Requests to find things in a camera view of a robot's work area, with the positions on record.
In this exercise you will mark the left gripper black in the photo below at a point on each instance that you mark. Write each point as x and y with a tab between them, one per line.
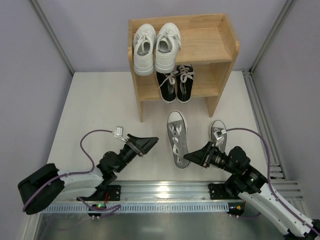
136	146

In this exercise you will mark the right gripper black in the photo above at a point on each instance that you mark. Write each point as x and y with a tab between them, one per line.
208	155

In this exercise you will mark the grey canvas sneaker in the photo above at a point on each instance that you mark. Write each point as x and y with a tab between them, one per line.
220	125
177	130

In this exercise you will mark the black canvas sneaker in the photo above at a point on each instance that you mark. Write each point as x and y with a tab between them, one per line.
185	78
166	85

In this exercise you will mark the white sneaker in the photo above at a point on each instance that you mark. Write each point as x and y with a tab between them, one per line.
143	47
168	43

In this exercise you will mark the wooden two-tier shoe shelf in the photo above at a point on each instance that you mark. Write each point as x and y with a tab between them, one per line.
209	43

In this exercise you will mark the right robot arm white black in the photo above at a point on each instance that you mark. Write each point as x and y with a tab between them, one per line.
250	185

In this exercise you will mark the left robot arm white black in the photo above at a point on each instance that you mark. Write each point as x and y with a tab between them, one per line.
48	184

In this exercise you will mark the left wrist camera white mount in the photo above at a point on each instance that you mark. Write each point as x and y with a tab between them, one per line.
118	133

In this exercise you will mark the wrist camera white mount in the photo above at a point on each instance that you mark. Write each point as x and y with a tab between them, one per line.
218	136
118	133

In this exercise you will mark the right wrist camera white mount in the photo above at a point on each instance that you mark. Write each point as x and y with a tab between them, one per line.
218	136

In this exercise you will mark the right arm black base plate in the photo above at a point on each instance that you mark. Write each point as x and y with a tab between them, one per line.
217	191

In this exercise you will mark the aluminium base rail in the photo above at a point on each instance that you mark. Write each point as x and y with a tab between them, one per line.
153	191

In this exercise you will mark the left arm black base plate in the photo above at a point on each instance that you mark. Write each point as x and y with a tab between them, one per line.
109	193

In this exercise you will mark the perforated cable duct strip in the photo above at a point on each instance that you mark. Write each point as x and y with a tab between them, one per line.
146	207

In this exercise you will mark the right aluminium frame post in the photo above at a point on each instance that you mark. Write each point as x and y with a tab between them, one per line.
279	21

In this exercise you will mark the aluminium frame post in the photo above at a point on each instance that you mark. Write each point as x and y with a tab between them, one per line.
51	34
279	21

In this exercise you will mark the left aluminium frame post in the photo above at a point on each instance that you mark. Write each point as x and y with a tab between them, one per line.
51	34

